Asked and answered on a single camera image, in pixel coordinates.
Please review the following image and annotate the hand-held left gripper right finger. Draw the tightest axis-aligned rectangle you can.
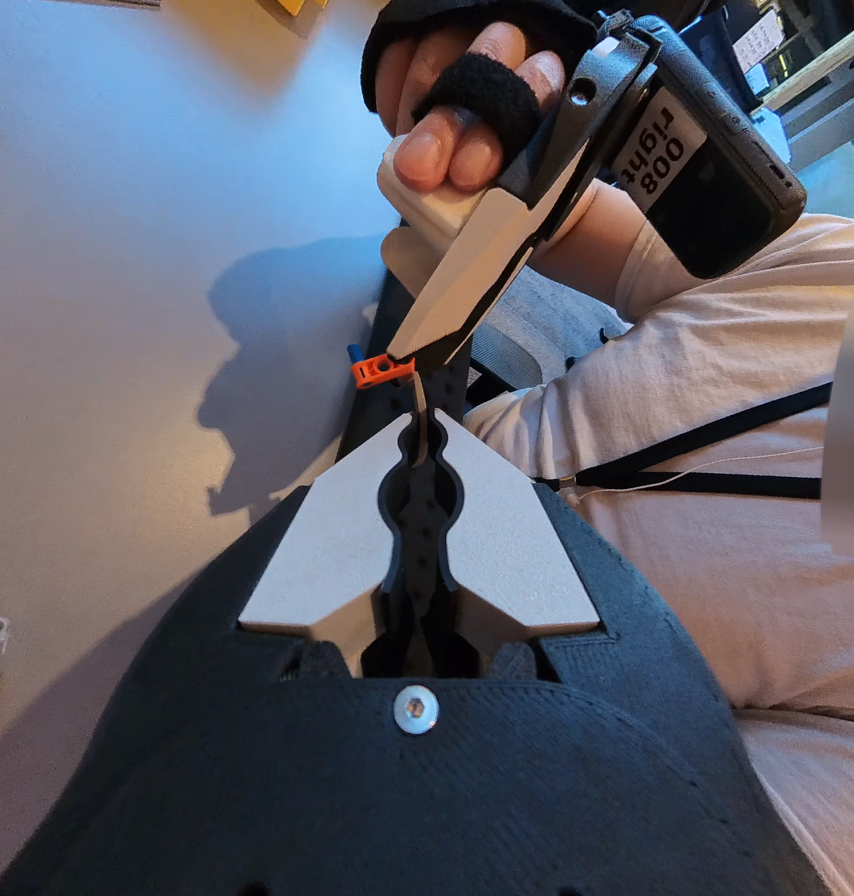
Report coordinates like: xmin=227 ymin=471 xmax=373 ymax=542
xmin=427 ymin=409 xmax=602 ymax=677

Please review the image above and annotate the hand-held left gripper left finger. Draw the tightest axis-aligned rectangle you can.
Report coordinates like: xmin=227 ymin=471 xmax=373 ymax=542
xmin=238 ymin=412 xmax=417 ymax=677

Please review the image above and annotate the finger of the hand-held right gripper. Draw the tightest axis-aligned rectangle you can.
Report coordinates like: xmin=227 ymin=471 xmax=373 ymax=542
xmin=387 ymin=147 xmax=593 ymax=373

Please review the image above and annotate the orange toy connector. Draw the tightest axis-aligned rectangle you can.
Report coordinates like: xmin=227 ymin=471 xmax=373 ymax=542
xmin=350 ymin=355 xmax=415 ymax=390

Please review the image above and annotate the grey angled toy beam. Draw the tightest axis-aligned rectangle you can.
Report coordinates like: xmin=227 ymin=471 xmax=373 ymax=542
xmin=409 ymin=371 xmax=435 ymax=467

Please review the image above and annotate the person's right forearm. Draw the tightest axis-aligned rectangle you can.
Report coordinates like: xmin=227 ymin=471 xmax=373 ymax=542
xmin=535 ymin=181 xmax=854 ymax=421

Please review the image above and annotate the person's right hand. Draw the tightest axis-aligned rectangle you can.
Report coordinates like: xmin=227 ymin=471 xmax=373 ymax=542
xmin=374 ymin=21 xmax=568 ymax=193

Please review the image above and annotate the black perforated panel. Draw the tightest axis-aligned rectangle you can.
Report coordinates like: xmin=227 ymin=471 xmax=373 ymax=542
xmin=335 ymin=269 xmax=473 ymax=676

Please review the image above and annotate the black lanyard strap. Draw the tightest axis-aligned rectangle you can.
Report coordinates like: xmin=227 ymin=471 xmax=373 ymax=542
xmin=532 ymin=381 xmax=835 ymax=502

